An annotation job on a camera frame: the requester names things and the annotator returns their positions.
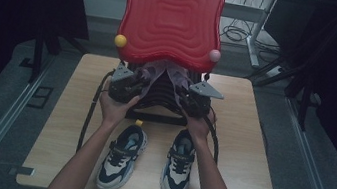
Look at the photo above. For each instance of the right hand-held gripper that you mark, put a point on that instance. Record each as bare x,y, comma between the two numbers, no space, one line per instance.
197,104

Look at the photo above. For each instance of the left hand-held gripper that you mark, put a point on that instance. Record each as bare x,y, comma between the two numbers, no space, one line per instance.
123,88

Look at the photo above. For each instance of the translucent purple sandal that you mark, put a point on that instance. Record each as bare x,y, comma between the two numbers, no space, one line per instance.
155,70
177,75

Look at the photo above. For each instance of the navy and white sneaker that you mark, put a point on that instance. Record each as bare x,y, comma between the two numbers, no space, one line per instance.
121,158
178,166

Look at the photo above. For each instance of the two-tier plastic shoe rack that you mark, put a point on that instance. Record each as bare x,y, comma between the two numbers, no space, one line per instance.
171,17

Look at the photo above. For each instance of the person's right hand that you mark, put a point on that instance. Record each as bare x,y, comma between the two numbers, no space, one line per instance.
200,128

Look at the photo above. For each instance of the person's left hand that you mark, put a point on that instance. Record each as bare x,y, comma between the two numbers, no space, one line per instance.
113,111

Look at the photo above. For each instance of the black metal stand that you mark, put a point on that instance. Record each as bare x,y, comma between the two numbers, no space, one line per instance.
39,55
305,105

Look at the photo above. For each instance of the white desk frame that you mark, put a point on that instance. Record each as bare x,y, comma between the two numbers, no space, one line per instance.
257,30

